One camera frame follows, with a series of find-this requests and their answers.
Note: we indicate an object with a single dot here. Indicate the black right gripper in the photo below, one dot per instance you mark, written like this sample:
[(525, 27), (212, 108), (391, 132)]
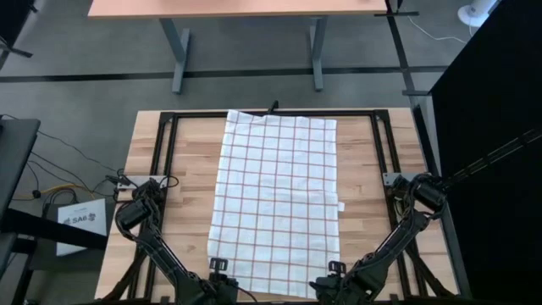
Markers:
[(332, 292)]

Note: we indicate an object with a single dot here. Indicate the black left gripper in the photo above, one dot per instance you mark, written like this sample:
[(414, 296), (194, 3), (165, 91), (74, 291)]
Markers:
[(222, 292)]

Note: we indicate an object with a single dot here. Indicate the white towel with red checks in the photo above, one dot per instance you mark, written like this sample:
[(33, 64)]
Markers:
[(275, 190)]

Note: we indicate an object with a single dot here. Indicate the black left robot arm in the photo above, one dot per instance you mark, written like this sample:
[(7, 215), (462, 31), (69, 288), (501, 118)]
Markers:
[(161, 250)]

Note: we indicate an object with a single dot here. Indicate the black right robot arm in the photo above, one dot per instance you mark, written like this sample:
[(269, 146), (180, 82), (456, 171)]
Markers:
[(402, 237)]

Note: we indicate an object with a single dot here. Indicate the white paper sign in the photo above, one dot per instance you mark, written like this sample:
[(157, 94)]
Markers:
[(82, 224)]

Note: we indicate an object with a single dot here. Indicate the tall black partition panel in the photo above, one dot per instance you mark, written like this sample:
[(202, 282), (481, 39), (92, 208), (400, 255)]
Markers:
[(487, 106)]

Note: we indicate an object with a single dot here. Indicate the black side desk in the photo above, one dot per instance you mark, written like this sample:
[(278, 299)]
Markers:
[(17, 161)]

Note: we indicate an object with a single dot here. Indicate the wooden desk with grey legs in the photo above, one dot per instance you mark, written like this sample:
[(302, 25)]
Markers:
[(233, 7)]

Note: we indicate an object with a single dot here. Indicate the white fan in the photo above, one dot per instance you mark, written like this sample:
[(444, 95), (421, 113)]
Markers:
[(476, 12)]

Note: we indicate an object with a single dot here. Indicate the black stand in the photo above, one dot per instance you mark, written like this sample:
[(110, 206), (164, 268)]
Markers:
[(12, 12)]

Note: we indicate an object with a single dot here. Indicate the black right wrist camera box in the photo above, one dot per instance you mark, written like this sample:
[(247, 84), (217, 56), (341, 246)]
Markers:
[(337, 267)]

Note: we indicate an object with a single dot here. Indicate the black aluminium table frame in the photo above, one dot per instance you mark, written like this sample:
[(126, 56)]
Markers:
[(195, 114)]

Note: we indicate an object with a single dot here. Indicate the small black camera mount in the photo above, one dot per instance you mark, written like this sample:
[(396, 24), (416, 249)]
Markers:
[(273, 107)]

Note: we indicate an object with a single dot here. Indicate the black partition base rail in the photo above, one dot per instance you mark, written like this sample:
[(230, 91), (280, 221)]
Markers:
[(402, 59)]

